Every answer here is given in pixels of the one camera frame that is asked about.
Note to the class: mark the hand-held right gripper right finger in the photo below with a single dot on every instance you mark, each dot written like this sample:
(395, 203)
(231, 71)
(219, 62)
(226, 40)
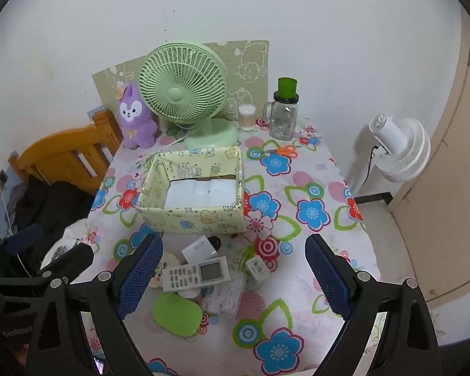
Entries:
(329, 278)

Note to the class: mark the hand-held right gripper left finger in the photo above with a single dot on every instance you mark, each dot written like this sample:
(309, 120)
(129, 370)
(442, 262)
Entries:
(141, 278)

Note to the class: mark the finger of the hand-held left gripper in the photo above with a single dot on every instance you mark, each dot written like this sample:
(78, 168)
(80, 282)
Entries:
(76, 254)
(23, 237)

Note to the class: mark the green oval case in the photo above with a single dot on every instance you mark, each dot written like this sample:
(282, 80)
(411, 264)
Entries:
(176, 315)

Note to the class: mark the yellow printed storage box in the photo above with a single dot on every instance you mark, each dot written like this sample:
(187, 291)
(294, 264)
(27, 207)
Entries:
(196, 219)

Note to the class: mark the black key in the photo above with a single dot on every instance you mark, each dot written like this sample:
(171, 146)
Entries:
(214, 243)

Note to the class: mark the clear floss pick box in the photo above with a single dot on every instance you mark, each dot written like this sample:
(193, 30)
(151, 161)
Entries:
(225, 297)

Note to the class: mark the white plastic bag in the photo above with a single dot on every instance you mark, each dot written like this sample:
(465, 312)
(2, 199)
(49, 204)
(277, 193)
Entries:
(70, 235)

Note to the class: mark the white remote control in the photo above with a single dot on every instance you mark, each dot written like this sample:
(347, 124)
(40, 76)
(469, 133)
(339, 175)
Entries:
(180, 278)

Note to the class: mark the black clothing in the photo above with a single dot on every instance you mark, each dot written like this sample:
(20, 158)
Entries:
(55, 207)

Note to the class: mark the white charger block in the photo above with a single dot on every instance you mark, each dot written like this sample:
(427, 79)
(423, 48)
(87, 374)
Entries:
(196, 250)

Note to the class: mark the small white plug adapter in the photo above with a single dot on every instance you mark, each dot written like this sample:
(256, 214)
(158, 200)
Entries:
(256, 268)

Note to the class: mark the wooden chair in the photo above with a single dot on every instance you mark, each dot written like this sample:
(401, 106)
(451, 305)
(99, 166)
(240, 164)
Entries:
(62, 156)

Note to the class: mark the floral tablecloth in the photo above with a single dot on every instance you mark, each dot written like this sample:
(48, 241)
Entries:
(317, 188)

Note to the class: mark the purple plush toy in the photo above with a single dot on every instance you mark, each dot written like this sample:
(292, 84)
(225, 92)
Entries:
(135, 117)

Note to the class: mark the white standing fan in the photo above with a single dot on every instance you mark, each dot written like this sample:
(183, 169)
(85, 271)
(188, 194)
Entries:
(399, 141)

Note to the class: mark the glass mug jar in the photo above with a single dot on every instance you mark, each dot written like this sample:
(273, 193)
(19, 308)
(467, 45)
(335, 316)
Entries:
(284, 121)

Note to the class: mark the beige wooden cabinet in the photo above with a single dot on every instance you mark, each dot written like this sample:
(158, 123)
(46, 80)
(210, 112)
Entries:
(454, 164)

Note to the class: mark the cotton swab container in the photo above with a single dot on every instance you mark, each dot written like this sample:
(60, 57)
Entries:
(246, 119)

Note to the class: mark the green desk fan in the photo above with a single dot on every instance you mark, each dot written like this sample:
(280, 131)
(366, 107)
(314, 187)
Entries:
(176, 94)

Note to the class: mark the green plastic cup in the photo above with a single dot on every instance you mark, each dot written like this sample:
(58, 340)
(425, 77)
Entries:
(288, 88)

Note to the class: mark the wall socket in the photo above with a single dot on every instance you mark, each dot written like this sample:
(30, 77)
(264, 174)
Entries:
(1, 178)

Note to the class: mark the beige cartoon wall poster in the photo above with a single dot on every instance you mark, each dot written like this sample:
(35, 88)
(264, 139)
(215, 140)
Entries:
(250, 62)

